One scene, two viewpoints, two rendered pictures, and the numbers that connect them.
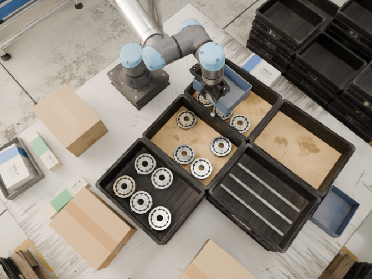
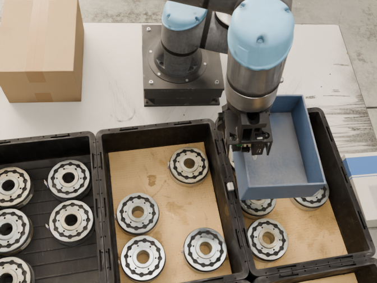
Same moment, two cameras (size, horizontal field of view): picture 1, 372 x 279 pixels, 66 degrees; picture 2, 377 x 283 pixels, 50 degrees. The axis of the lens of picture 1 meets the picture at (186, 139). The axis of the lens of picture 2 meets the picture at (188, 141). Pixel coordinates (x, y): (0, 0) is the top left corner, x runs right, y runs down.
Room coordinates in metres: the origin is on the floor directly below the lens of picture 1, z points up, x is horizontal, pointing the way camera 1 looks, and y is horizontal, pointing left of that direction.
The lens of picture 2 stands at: (0.19, -0.20, 1.81)
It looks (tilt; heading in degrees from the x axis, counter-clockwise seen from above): 62 degrees down; 28
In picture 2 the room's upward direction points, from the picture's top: 11 degrees clockwise
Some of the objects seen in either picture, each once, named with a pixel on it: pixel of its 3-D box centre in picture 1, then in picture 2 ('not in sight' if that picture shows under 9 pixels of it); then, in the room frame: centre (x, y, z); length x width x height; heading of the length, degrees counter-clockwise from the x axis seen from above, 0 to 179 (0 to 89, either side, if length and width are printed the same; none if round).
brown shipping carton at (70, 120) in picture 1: (71, 120); (44, 48); (0.63, 0.61, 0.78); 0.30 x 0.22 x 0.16; 43
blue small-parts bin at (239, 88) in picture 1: (221, 86); (272, 145); (0.62, -0.16, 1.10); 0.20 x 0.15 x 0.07; 43
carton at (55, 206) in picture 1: (67, 197); not in sight; (0.23, 0.60, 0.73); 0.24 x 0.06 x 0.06; 133
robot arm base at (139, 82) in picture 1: (135, 72); (179, 48); (0.87, 0.26, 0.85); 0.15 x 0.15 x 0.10
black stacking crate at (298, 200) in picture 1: (261, 196); not in sight; (0.18, -0.33, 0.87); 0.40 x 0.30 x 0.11; 48
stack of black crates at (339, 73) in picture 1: (320, 72); not in sight; (1.18, -1.03, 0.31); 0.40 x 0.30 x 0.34; 43
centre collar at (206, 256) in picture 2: (221, 145); (205, 248); (0.44, -0.17, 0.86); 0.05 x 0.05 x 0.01
